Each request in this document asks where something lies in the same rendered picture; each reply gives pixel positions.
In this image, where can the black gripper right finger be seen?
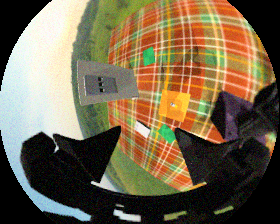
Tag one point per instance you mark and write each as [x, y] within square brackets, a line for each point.
[201, 156]

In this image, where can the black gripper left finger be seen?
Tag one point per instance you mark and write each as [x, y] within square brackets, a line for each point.
[92, 153]

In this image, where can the orange flat square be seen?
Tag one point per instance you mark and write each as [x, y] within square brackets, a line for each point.
[182, 101]

